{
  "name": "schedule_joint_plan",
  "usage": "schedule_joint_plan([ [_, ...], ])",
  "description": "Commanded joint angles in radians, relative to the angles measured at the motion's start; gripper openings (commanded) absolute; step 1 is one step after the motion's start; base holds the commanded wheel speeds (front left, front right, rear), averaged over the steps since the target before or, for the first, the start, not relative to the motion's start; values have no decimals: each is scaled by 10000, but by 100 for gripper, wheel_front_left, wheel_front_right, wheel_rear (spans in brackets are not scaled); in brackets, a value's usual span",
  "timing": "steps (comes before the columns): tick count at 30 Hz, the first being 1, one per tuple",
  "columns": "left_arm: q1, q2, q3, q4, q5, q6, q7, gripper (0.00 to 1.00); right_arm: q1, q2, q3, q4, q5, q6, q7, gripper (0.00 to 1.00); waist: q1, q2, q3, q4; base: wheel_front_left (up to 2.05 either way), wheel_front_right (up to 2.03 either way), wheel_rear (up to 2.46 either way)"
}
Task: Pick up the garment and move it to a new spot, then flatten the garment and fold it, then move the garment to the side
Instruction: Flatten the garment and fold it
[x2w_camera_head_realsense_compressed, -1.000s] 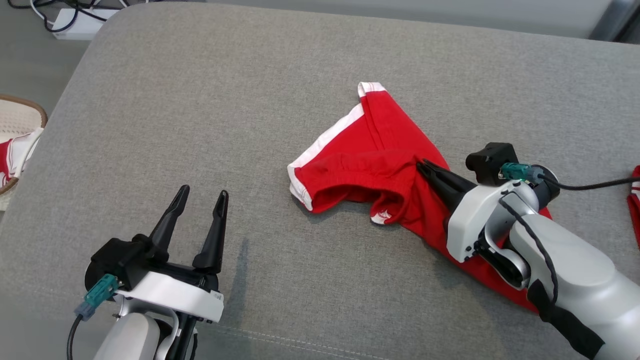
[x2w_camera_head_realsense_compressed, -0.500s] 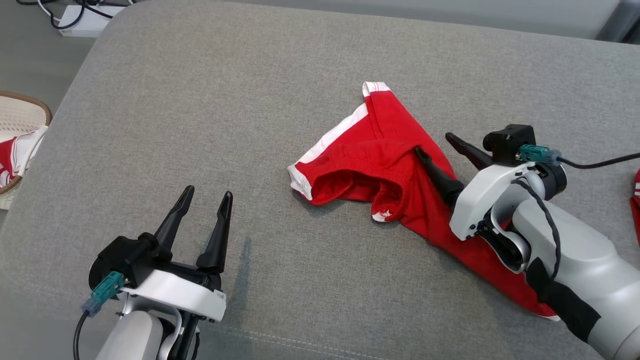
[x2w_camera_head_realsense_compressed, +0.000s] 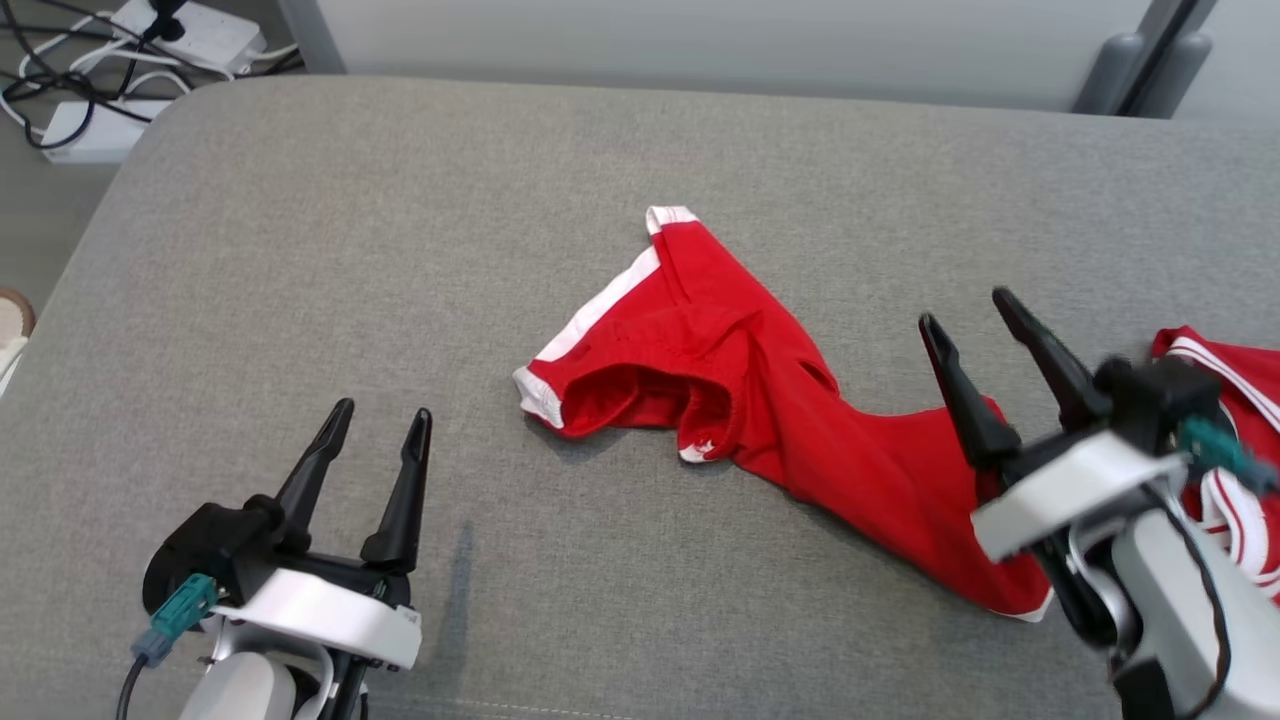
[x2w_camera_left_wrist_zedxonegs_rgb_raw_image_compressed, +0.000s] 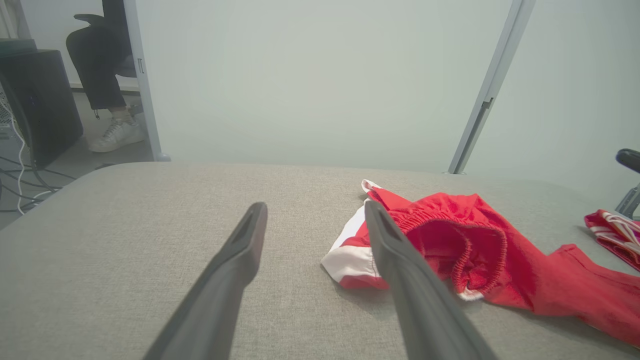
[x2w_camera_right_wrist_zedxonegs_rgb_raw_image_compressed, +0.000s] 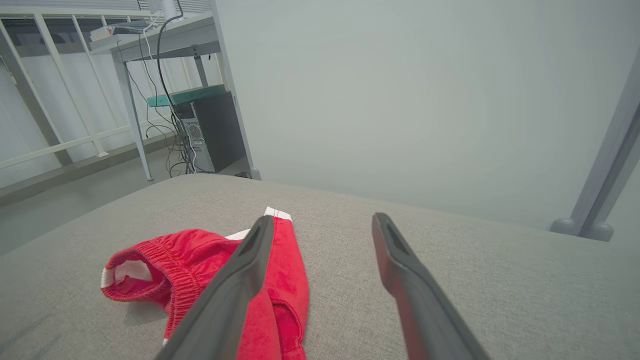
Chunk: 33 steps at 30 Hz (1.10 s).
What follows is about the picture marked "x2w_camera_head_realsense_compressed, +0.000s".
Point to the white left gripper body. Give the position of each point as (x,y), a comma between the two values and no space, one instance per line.
(320,615)

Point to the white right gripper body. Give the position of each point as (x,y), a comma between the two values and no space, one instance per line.
(1070,490)

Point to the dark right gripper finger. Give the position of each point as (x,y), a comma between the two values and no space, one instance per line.
(970,400)
(1060,370)

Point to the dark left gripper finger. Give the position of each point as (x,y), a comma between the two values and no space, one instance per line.
(405,500)
(310,480)

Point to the red shirt white sleeves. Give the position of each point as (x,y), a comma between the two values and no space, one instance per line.
(1250,380)

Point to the red shorts white trim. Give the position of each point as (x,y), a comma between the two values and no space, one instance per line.
(760,400)

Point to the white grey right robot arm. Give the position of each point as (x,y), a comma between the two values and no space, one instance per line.
(1170,620)

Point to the cream plastic laundry basket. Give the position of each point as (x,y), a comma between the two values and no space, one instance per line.
(12,315)

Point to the narrow white partition panel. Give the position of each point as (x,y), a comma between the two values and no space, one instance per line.
(1240,50)

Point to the wide white partition panel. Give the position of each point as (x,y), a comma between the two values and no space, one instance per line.
(700,40)

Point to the black plug adapter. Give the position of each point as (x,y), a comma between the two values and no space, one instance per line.
(165,18)

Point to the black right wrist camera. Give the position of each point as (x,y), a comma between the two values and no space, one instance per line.
(1160,400)

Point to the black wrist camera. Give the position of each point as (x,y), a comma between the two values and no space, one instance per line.
(1160,400)
(210,545)

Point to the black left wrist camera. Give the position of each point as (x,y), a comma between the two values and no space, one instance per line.
(210,545)

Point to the teal left camera connector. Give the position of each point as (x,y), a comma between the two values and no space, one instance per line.
(178,615)

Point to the teal camera connector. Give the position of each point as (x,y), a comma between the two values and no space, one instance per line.
(1215,445)
(178,615)

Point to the teal right camera connector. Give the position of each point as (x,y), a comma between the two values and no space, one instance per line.
(1215,445)

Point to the dark grey partition post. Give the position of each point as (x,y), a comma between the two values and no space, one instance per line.
(1175,75)

